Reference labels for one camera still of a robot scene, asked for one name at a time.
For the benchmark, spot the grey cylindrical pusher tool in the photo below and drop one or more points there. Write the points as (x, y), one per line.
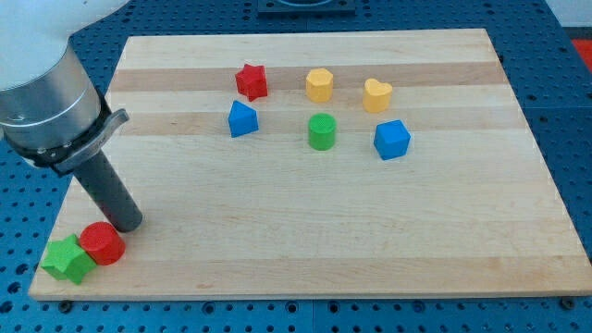
(102, 183)

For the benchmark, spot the green cylinder block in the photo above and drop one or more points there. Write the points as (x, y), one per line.
(322, 131)

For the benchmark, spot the wooden board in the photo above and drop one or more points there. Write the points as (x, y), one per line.
(470, 211)

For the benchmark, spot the blue cube block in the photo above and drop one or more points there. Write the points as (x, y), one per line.
(391, 139)

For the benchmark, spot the red star block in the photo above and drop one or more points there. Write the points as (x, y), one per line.
(251, 82)

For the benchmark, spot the yellow hexagon block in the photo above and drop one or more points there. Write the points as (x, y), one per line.
(319, 85)

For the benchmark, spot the yellow heart block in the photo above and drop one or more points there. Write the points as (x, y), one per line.
(376, 96)

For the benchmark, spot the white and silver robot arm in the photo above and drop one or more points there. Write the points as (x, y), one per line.
(51, 113)

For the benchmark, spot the red cylinder block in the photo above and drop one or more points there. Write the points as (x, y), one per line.
(101, 241)

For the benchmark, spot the green star block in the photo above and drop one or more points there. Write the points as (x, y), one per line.
(66, 259)

